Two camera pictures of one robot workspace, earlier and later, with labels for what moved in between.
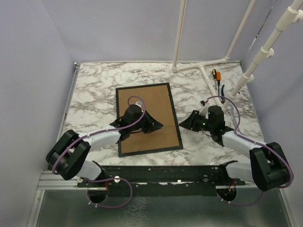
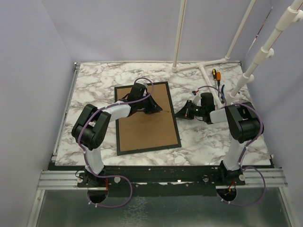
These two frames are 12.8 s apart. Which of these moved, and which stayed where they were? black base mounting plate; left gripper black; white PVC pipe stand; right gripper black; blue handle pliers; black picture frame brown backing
Moved: right gripper black; left gripper black
Stayed: black picture frame brown backing; black base mounting plate; blue handle pliers; white PVC pipe stand
